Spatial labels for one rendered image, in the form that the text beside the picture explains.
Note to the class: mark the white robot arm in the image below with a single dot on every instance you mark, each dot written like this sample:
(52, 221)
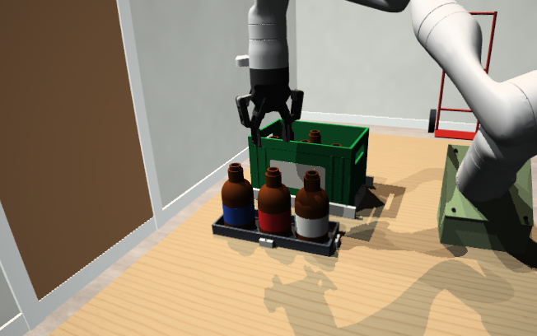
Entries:
(507, 111)

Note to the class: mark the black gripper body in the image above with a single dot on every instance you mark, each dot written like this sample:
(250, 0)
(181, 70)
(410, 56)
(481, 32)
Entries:
(260, 79)

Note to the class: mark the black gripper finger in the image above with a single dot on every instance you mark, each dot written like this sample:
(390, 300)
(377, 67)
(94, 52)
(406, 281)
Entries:
(287, 117)
(242, 103)

